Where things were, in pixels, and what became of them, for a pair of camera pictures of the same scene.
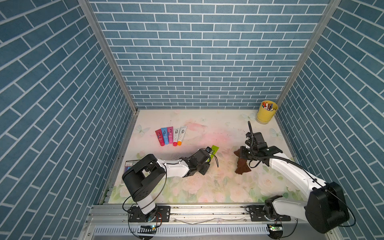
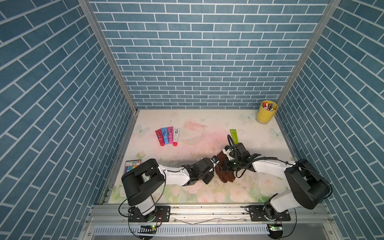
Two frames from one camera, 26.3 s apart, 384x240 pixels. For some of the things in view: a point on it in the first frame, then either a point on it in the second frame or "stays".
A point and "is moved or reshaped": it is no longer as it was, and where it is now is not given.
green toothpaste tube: [214, 150] to [234, 136]
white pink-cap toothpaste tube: [175, 136] stays
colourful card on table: [128, 164] stays
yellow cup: [264, 116] stays
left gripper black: [206, 166] to [211, 176]
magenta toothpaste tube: [170, 132] stays
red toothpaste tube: [160, 137] stays
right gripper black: [242, 149] to [227, 166]
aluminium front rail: [184, 214] stays
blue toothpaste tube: [164, 130] stays
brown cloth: [242, 166] is moved or reshaped
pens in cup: [268, 106] stays
